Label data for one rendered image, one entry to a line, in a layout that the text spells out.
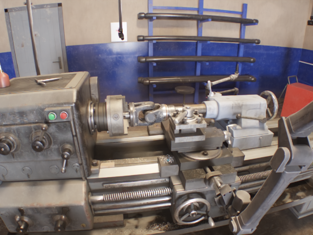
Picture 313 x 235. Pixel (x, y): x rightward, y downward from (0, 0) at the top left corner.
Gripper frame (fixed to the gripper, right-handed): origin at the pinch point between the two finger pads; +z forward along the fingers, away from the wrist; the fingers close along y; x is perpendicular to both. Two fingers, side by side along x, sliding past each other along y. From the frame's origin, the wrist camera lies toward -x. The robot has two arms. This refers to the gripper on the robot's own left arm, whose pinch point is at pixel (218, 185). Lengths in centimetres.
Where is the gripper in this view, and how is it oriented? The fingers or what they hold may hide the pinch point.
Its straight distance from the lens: 101.9
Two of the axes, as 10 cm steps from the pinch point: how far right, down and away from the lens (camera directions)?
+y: -8.9, 4.6, 0.3
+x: 4.2, 7.9, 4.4
